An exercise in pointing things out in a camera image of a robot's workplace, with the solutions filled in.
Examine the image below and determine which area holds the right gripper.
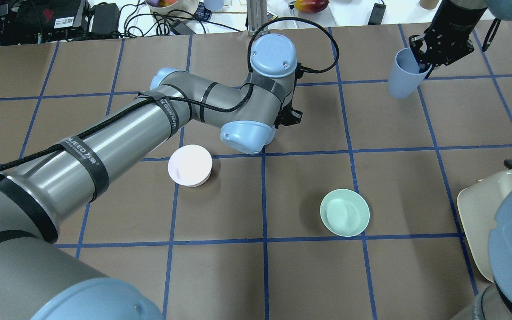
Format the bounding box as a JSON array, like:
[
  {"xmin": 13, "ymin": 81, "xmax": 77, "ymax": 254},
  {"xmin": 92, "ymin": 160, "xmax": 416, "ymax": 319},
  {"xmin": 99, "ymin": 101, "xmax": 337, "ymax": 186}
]
[{"xmin": 409, "ymin": 9, "xmax": 476, "ymax": 73}]

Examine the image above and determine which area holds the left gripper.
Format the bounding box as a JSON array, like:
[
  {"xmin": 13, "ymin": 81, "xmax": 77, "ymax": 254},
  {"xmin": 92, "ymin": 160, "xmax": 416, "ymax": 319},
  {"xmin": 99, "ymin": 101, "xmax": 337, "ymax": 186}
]
[{"xmin": 276, "ymin": 104, "xmax": 303, "ymax": 129}]

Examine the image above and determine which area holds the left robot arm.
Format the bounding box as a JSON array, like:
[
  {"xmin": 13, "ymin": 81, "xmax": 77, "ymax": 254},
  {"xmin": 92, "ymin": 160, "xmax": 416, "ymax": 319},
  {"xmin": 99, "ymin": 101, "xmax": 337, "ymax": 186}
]
[{"xmin": 0, "ymin": 34, "xmax": 301, "ymax": 320}]

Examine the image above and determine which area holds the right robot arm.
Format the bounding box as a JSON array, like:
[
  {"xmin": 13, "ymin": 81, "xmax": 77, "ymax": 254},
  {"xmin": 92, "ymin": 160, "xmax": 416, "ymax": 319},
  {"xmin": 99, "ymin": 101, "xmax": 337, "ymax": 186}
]
[{"xmin": 408, "ymin": 0, "xmax": 512, "ymax": 320}]

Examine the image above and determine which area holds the black power adapter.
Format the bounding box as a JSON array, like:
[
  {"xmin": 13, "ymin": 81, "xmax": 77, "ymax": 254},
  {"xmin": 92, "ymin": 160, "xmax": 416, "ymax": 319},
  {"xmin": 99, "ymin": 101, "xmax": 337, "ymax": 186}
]
[{"xmin": 367, "ymin": 1, "xmax": 387, "ymax": 25}]

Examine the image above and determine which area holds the pink bowl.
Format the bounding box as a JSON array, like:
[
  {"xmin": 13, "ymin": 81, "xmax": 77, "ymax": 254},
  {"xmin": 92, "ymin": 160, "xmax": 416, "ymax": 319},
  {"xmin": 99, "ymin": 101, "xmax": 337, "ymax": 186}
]
[{"xmin": 168, "ymin": 144, "xmax": 213, "ymax": 187}]

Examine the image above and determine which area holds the green bowl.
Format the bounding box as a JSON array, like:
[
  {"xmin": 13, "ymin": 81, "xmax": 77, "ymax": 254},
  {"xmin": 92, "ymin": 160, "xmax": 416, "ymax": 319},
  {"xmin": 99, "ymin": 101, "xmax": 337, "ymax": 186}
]
[{"xmin": 320, "ymin": 189, "xmax": 371, "ymax": 237}]

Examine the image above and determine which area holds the red apple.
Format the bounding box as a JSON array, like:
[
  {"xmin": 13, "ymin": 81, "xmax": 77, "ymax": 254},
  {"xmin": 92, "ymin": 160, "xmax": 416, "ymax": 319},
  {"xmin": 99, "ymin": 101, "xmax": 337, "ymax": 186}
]
[{"xmin": 293, "ymin": 0, "xmax": 329, "ymax": 13}]

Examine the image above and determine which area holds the cream toaster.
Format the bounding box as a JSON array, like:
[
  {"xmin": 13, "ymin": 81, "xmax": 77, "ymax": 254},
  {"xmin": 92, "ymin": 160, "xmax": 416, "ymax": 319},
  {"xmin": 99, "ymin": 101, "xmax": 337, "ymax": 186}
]
[{"xmin": 456, "ymin": 169, "xmax": 512, "ymax": 282}]

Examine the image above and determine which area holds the bowl of foam blocks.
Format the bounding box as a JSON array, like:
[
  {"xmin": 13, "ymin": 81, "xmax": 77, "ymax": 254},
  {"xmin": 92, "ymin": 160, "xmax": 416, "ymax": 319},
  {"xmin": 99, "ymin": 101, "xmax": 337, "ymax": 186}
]
[{"xmin": 145, "ymin": 0, "xmax": 199, "ymax": 18}]

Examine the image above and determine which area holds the black laptop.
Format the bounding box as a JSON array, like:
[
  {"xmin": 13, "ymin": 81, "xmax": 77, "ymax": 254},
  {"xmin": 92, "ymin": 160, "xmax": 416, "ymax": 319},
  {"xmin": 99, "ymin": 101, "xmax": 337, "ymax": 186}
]
[{"xmin": 0, "ymin": 0, "xmax": 91, "ymax": 45}]

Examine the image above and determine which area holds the aluminium frame post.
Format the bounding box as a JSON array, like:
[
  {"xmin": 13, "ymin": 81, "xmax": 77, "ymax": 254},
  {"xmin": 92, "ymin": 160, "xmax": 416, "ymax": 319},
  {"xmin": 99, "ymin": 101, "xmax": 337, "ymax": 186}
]
[{"xmin": 246, "ymin": 0, "xmax": 268, "ymax": 36}]

